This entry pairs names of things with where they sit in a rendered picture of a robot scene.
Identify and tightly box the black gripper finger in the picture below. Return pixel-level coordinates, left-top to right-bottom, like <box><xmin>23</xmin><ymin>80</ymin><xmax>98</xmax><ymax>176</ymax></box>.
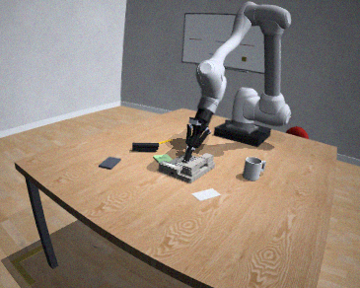
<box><xmin>185</xmin><ymin>125</ymin><xmax>211</xmax><ymax>161</ymax></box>
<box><xmin>184</xmin><ymin>124</ymin><xmax>197</xmax><ymax>159</ymax></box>

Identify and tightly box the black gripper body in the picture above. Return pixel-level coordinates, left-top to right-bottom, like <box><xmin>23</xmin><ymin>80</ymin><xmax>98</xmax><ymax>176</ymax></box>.
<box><xmin>195</xmin><ymin>108</ymin><xmax>213</xmax><ymax>133</ymax></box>

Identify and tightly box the white rectangular sheet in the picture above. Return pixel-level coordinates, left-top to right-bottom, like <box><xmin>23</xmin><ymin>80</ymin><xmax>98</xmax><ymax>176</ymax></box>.
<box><xmin>192</xmin><ymin>188</ymin><xmax>219</xmax><ymax>201</ymax></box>

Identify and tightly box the grey mug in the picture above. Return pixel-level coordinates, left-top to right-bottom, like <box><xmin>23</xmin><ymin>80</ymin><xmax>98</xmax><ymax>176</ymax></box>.
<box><xmin>243</xmin><ymin>157</ymin><xmax>266</xmax><ymax>180</ymax></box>

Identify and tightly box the grey telephone handset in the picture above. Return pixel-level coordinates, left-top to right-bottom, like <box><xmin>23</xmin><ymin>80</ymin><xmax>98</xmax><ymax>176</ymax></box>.
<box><xmin>182</xmin><ymin>153</ymin><xmax>213</xmax><ymax>174</ymax></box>

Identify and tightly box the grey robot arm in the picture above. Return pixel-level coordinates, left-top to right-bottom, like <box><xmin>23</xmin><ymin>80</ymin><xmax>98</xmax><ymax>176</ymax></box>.
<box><xmin>196</xmin><ymin>2</ymin><xmax>291</xmax><ymax>134</ymax></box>

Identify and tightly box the light green sticky note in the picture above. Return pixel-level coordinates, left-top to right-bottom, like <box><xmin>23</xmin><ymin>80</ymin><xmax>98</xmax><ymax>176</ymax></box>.
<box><xmin>153</xmin><ymin>154</ymin><xmax>172</xmax><ymax>163</ymax></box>

